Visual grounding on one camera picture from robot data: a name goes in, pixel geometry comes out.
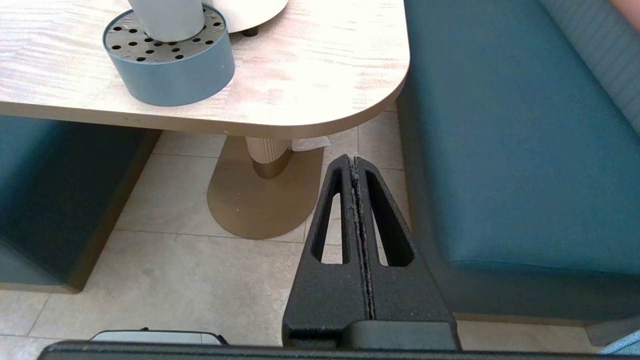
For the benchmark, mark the grey black robot chassis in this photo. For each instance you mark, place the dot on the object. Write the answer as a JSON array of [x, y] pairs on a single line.
[[155, 337]]

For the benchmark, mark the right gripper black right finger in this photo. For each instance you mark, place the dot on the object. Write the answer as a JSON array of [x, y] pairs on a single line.
[[405, 295]]

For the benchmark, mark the blue round drip tray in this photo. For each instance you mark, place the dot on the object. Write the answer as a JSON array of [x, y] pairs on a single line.
[[170, 80]]

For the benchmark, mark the pink cylindrical bolster cushion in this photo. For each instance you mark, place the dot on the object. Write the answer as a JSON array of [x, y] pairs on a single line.
[[630, 10]]

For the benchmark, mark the blue upholstered booth sofa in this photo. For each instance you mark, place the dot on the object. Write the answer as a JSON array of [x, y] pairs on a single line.
[[60, 200], [525, 150]]

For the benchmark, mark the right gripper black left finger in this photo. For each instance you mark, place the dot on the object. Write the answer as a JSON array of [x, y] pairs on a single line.
[[325, 300]]

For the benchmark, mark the clear water dispenser white base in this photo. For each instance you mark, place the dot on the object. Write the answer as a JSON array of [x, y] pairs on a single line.
[[250, 12]]

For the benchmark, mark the grey-blue plastic cup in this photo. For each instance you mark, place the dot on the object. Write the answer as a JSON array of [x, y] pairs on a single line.
[[170, 20]]

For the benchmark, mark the bronze table pedestal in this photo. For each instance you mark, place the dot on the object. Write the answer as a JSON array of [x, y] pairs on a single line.
[[260, 205]]

